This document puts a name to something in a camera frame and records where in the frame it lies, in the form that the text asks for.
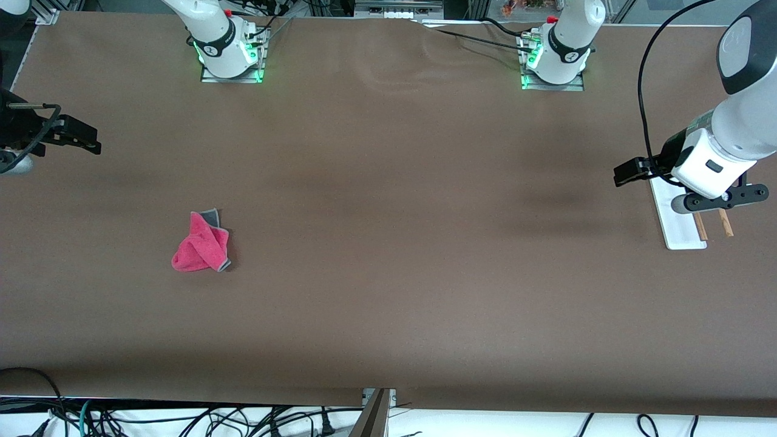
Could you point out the metal table leg profile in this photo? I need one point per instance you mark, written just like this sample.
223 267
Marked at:
373 416

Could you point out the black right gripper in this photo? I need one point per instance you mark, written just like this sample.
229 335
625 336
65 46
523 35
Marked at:
19 125

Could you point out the aluminium frame corner profile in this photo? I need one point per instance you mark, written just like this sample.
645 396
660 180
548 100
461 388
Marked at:
47 13

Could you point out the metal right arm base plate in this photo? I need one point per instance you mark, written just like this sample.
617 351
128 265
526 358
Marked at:
234 79

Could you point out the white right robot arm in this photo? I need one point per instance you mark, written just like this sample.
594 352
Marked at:
212 30

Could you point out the pink towel with grey edge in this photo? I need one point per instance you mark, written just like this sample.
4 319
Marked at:
200 249

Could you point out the white towel rack wooden bars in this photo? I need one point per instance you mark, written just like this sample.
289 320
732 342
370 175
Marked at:
680 233

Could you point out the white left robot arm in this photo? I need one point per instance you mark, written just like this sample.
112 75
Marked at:
740 121

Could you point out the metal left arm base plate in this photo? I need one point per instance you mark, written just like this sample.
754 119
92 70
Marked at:
555 86

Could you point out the white power strip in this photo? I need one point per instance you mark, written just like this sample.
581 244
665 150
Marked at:
397 8

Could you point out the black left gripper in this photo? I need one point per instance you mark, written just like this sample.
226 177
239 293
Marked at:
666 155

